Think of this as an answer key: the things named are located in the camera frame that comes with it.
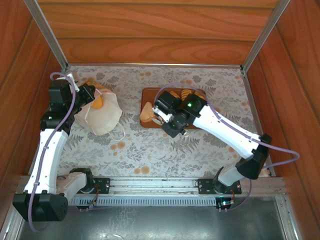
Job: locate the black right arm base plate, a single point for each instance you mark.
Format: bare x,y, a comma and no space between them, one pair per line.
203,186

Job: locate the printed white paper bag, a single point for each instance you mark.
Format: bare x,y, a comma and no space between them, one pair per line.
107,117

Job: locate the ridged yellow fake bread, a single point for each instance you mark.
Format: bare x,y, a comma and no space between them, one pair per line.
186,93

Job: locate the brown rectangular tray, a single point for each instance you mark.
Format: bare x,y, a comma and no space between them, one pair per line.
147,93

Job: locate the grey metal sheet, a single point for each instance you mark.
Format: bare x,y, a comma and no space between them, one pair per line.
150,222

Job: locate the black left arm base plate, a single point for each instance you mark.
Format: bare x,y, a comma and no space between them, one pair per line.
103,185

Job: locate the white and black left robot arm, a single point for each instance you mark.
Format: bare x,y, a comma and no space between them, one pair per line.
47,160

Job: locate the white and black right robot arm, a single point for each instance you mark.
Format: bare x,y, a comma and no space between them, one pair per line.
225,132

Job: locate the floral tablecloth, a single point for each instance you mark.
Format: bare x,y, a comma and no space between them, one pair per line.
150,150

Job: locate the aluminium frame post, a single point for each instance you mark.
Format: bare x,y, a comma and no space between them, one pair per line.
265,32
45,32

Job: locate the small brown fake bread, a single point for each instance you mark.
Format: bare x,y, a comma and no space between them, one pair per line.
147,111

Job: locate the orange fake bread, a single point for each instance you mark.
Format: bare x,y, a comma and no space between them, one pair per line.
97,103

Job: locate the small circuit board green light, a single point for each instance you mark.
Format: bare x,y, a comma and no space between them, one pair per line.
225,203

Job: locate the aluminium frame rail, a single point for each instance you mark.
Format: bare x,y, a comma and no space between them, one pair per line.
291,225
10,228

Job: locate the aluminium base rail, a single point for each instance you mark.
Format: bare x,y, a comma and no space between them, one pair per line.
150,186

